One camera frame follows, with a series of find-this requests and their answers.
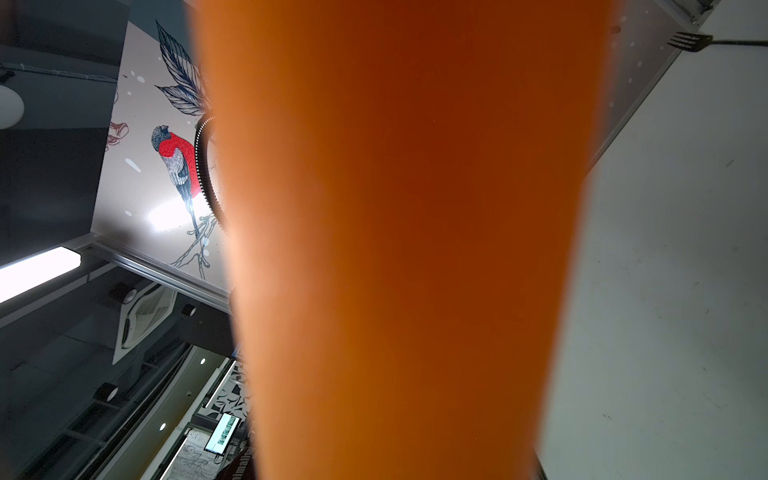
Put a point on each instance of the orange paper sheet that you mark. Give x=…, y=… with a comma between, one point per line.
x=402, y=184

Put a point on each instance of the black fork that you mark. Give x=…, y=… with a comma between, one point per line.
x=696, y=42

